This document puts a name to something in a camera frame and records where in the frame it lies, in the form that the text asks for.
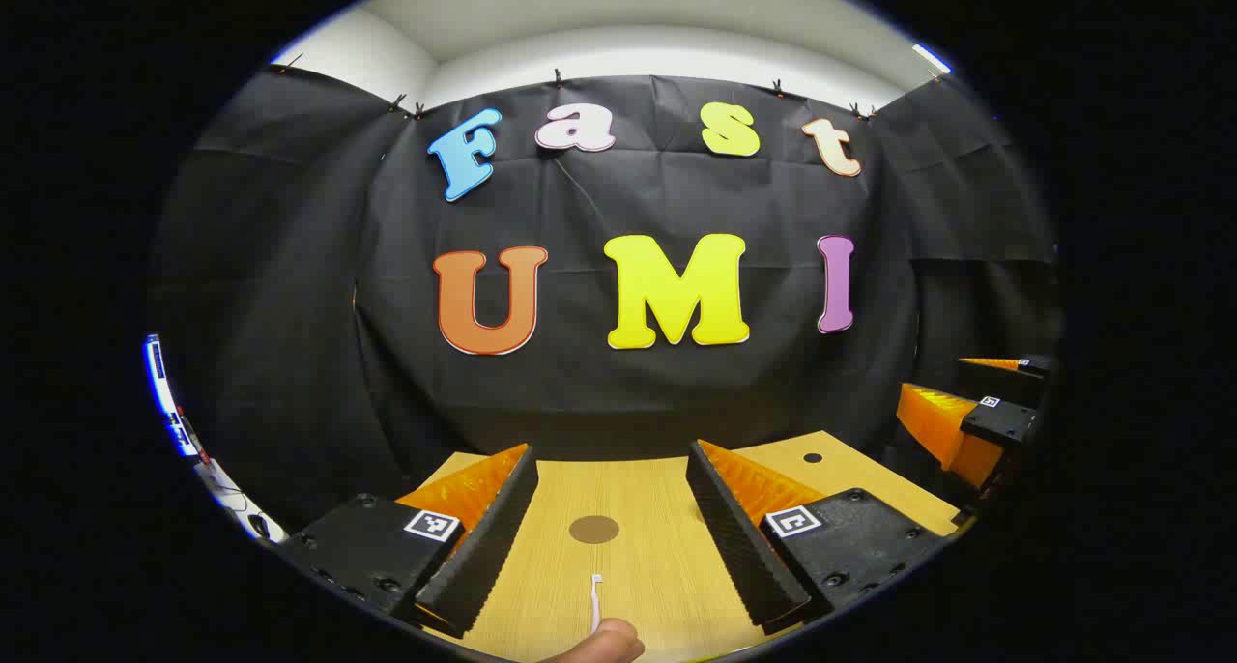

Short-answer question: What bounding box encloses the black backdrop cloth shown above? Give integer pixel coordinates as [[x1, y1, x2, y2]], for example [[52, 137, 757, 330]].
[[145, 64, 1064, 533]]

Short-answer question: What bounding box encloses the wooden desktop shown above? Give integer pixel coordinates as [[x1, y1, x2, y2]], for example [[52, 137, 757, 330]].
[[396, 429, 963, 663]]

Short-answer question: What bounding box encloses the white side table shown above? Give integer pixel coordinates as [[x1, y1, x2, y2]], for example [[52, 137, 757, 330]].
[[193, 458, 288, 545]]

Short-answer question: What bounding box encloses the row of black cloth clips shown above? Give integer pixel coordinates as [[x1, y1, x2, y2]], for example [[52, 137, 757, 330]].
[[280, 54, 943, 121]]

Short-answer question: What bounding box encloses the lit computer monitor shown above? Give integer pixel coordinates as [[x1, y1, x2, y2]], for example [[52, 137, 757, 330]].
[[145, 334, 201, 457]]

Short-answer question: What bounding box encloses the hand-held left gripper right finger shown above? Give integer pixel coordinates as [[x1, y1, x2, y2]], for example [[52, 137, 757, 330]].
[[684, 439, 953, 637]]

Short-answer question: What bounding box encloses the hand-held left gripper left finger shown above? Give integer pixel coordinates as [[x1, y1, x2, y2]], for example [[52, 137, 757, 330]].
[[278, 443, 540, 640]]

